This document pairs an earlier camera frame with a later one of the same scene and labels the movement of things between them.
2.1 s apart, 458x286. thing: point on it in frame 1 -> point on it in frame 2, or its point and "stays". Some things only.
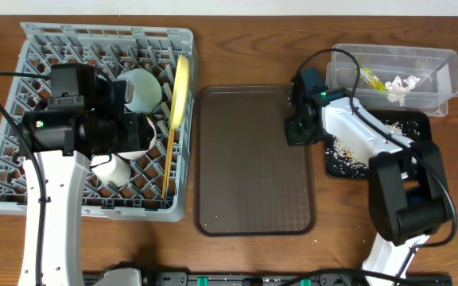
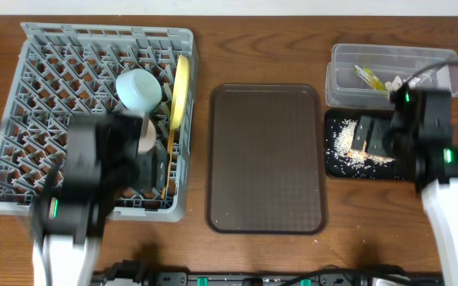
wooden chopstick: [168, 164] stays
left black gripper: [142, 133] -> [134, 133]
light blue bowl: [147, 92] stays
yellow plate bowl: [180, 90] stays
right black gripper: [293, 133] -> [385, 136]
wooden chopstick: [168, 162] stays
